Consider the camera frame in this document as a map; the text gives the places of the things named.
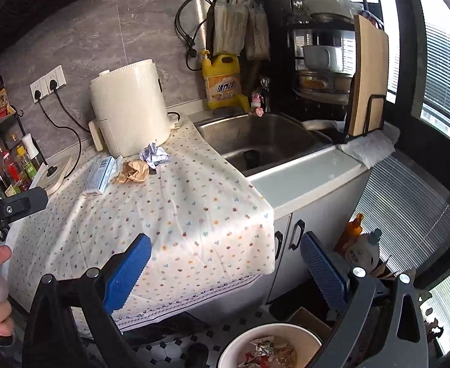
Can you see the brown paper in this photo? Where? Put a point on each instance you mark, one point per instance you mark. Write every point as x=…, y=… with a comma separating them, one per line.
x=135, y=171

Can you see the yellow detergent bottle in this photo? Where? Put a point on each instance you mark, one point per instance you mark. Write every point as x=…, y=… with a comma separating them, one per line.
x=221, y=74

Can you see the yellow sponge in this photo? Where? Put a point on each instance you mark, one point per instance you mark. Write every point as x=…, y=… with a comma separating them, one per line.
x=244, y=102

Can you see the white tissue pack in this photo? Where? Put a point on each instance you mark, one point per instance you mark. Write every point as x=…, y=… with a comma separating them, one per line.
x=102, y=172

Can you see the white dish cloth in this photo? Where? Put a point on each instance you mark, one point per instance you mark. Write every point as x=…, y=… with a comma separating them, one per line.
x=373, y=148

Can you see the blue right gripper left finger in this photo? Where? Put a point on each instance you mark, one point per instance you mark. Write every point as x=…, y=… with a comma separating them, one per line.
x=121, y=272

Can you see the white red paper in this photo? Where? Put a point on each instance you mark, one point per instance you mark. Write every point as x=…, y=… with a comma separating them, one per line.
x=154, y=155

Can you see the cream power strip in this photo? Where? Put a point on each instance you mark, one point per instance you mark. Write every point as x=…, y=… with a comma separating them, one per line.
x=50, y=176

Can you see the wooden cutting board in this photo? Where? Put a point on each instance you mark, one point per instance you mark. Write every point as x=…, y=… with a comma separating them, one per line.
x=370, y=85

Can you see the white wall socket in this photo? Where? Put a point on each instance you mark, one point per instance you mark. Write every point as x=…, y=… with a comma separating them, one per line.
x=42, y=87

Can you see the white paper trash bucket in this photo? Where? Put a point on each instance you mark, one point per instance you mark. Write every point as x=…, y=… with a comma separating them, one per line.
x=271, y=345

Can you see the pink faucet ornament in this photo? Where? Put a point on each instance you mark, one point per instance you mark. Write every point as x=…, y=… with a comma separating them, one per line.
x=257, y=103

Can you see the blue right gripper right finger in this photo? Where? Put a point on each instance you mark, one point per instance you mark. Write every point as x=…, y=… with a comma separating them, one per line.
x=331, y=282

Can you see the cream air fryer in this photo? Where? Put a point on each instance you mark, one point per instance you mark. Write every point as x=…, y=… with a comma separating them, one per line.
x=129, y=108

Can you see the black spice rack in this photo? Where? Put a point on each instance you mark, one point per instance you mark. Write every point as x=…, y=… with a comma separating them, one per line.
x=2, y=141

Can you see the stainless steel sink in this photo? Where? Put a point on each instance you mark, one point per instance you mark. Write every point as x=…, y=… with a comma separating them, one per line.
x=255, y=144

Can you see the floral white tablecloth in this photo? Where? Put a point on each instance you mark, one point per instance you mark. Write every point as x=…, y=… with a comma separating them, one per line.
x=211, y=231

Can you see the black dish rack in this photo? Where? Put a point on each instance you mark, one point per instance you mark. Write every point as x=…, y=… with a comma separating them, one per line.
x=321, y=41

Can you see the hanging plastic bags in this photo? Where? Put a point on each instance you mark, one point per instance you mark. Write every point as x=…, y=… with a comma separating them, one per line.
x=240, y=26

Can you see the white cabinet door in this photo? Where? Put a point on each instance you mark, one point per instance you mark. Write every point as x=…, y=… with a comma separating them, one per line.
x=326, y=218

